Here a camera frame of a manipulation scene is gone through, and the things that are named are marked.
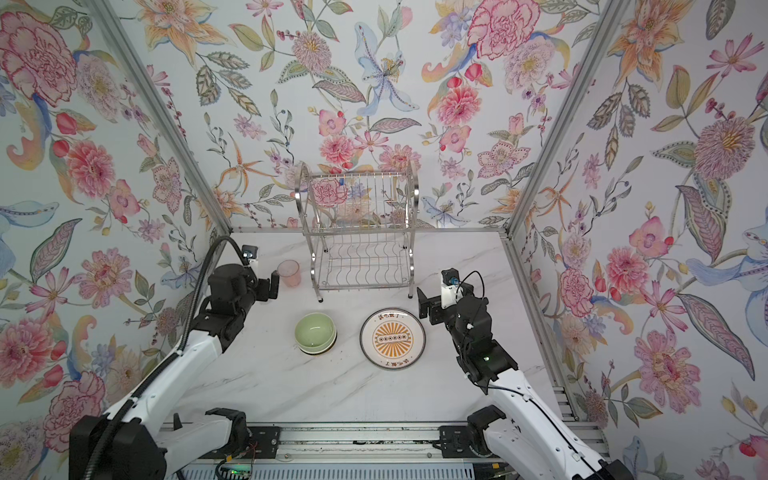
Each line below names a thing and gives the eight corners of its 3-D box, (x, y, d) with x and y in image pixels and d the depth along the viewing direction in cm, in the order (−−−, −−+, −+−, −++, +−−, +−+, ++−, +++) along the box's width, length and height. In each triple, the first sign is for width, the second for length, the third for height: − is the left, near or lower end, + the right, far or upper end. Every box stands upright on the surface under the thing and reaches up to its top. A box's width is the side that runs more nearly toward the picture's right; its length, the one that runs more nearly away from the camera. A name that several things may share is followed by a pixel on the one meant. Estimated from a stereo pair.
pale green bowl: (298, 359, 89) (290, 346, 82) (304, 327, 96) (298, 312, 89) (333, 359, 89) (328, 346, 82) (336, 327, 96) (333, 312, 89)
